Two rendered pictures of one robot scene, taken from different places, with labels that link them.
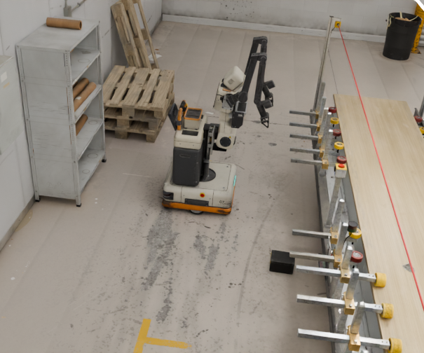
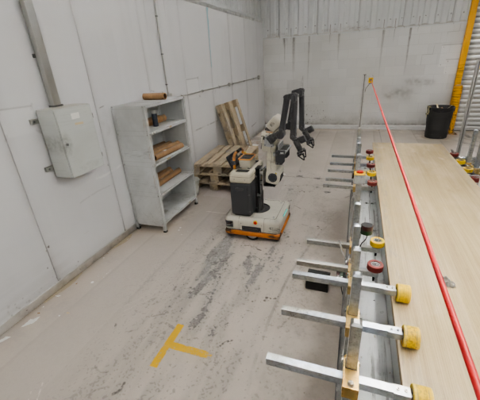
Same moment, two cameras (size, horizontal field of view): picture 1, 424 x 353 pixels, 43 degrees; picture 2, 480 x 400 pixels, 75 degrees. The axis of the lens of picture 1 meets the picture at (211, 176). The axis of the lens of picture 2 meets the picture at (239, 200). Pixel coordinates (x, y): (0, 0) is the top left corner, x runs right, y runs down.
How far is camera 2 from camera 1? 1.78 m
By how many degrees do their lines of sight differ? 17
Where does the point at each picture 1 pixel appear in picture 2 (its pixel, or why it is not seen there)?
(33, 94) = (125, 144)
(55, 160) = (146, 195)
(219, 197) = (268, 225)
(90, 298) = (141, 301)
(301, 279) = (336, 298)
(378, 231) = (405, 240)
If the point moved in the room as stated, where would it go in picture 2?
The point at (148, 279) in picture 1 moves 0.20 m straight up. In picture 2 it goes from (195, 289) to (192, 271)
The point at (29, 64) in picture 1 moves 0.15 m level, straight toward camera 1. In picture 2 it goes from (120, 120) to (117, 122)
